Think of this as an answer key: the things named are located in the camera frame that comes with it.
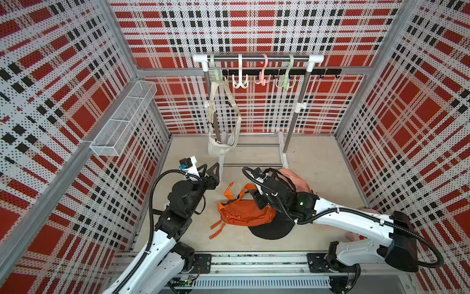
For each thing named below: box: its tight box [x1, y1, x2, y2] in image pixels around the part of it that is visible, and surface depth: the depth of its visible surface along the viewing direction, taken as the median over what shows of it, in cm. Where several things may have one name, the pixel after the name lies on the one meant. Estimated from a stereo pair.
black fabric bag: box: [247, 210, 296, 240], surface depth 81 cm
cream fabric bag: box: [207, 80, 243, 157], surface depth 88 cm
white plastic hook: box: [231, 53, 249, 89], surface depth 70 cm
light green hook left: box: [210, 53, 228, 85], surface depth 72 cm
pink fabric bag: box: [278, 168, 313, 193], surface depth 92 cm
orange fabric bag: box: [209, 181, 278, 240], surface depth 84 cm
